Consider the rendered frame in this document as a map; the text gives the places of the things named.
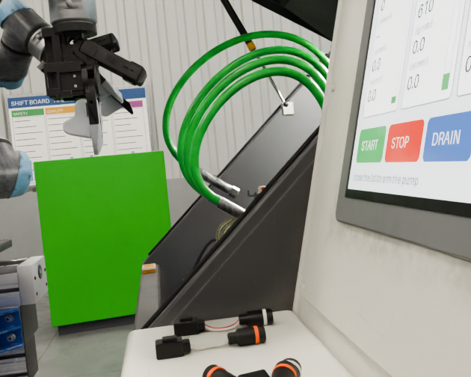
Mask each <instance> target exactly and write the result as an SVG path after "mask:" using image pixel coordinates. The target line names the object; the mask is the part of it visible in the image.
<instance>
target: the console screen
mask: <svg viewBox="0 0 471 377"><path fill-rule="evenodd" d="M336 220H337V221H340V222H343V223H346V224H350V225H353V226H355V227H360V228H363V229H365V230H370V231H372V232H376V233H379V234H382V235H385V236H389V237H393V238H395V239H399V240H402V241H405V242H409V243H412V244H415V245H419V246H422V247H424V248H429V249H431V250H435V251H439V252H441V253H444V254H448V255H452V256H454V257H459V258H461V259H464V260H469V261H471V0H367V3H366V13H365V18H364V23H363V33H362V38H361V44H360V53H359V58H358V64H357V73H356V79H355V84H354V93H353V99H352V104H351V113H350V118H349V124H348V134H347V138H346V144H345V153H344V159H343V164H342V173H341V179H340V184H339V193H338V199H337V204H336Z"/></svg>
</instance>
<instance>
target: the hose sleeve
mask: <svg viewBox="0 0 471 377"><path fill-rule="evenodd" d="M200 173H201V176H202V178H203V180H204V181H206V182H207V183H209V184H211V185H213V186H214V187H216V188H218V189H220V190H221V191H224V192H225V193H227V194H229V193H230V191H231V189H232V186H231V185H230V184H228V183H226V182H224V181H223V180H221V179H219V178H217V177H216V176H214V175H212V174H211V173H209V172H207V171H205V170H203V169H202V168H200Z"/></svg>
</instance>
